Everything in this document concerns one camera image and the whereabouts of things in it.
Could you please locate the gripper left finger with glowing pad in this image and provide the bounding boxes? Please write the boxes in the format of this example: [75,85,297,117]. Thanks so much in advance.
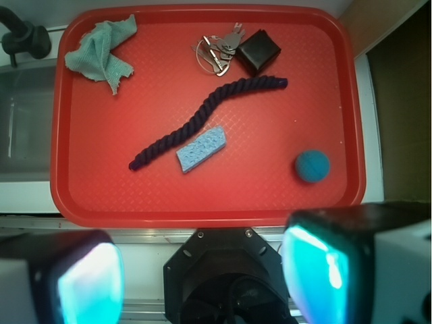
[1,229,125,323]

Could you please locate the metal sink basin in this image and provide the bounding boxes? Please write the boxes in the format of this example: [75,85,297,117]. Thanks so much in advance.
[1,65,55,182]

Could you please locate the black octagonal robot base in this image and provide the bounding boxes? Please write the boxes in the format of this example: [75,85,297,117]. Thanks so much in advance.
[163,228,297,323]

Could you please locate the light blue cloth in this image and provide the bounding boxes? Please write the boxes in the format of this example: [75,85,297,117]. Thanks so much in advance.
[65,14,138,96]

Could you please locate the silver key bunch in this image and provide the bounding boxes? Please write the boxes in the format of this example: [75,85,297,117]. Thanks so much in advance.
[191,22,246,77]

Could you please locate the dark purple rope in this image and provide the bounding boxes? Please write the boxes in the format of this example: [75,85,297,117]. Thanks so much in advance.
[128,76,288,172]

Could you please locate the blue sponge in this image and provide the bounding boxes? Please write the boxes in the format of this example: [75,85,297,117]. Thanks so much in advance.
[176,126,227,173]

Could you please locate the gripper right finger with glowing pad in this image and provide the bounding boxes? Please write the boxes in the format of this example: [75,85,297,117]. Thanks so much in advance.
[281,202,431,323]

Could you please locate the blue felt ball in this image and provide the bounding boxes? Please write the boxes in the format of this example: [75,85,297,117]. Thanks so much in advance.
[294,150,331,183]

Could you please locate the red plastic tray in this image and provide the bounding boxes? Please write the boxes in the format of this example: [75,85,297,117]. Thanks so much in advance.
[49,3,367,230]

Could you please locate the black faucet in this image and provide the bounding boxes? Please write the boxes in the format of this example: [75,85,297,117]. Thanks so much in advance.
[1,6,52,68]

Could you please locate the black leather wallet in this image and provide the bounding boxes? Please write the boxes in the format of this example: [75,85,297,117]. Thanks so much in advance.
[236,29,281,76]

